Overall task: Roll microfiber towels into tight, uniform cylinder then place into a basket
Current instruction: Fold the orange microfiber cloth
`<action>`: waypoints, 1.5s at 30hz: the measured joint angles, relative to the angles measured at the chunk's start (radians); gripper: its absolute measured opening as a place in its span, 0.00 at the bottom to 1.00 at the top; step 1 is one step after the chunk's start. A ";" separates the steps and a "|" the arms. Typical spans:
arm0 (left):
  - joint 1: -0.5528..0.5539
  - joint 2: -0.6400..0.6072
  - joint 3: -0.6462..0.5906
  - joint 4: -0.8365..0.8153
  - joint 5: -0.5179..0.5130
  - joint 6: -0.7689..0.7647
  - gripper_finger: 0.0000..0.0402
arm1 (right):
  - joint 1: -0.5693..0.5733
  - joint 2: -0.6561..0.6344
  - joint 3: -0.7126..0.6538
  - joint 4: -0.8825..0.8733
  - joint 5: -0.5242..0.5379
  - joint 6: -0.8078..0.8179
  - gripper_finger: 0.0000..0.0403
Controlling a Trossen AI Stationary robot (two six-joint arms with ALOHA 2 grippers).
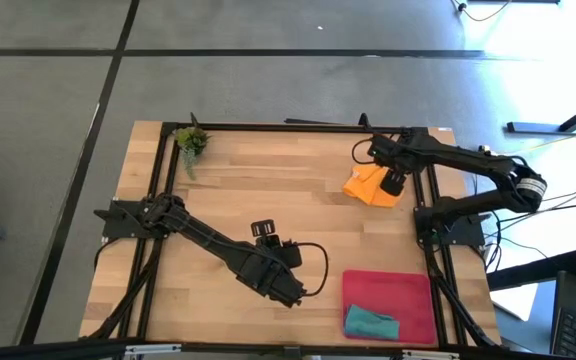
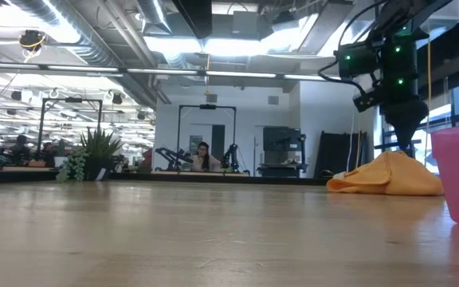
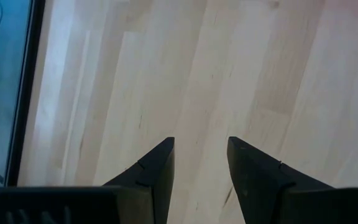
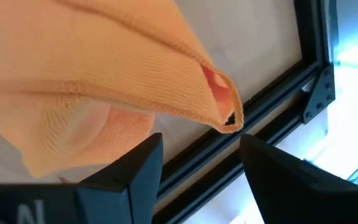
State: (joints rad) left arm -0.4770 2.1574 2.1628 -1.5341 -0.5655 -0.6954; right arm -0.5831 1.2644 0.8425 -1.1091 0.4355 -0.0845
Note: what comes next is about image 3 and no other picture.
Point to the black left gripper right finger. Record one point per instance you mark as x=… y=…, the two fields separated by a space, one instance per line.
x=266 y=196

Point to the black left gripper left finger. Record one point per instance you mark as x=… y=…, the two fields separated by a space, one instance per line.
x=135 y=202

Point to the black aluminium table frame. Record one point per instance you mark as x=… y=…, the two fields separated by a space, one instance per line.
x=26 y=93

